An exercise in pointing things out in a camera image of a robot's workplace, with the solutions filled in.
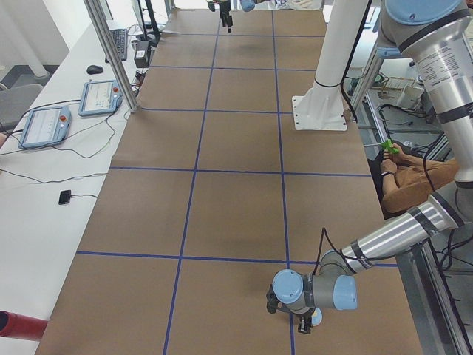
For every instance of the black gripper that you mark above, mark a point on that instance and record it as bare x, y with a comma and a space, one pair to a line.
224, 10
304, 322

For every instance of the blue call bell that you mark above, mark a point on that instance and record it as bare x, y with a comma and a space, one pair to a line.
316, 317

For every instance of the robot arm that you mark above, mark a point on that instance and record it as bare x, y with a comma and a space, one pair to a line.
247, 5
433, 35

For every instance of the black power adapter box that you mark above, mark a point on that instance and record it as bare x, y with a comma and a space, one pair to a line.
142, 54

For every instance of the black keyboard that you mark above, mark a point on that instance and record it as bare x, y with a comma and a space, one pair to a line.
120, 38

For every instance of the black computer mouse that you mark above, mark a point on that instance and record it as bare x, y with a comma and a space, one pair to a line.
94, 69

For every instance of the far teach pendant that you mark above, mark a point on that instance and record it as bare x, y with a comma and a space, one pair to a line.
100, 97

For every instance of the teach pendant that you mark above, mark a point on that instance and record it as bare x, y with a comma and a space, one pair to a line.
45, 127
100, 97

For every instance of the seated person in brown shirt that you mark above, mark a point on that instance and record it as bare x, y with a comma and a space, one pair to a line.
407, 180

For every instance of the green handheld controller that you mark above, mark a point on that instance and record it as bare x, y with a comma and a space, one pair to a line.
388, 146

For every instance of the near teach pendant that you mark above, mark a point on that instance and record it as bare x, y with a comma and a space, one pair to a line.
45, 127

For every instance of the red cylinder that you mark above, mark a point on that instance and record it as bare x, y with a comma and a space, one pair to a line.
18, 326

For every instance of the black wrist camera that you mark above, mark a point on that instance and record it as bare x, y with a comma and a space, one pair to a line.
272, 304

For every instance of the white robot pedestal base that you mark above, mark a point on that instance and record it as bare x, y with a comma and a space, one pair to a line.
322, 107

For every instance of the aluminium frame post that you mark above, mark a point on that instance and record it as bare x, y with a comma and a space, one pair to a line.
99, 22

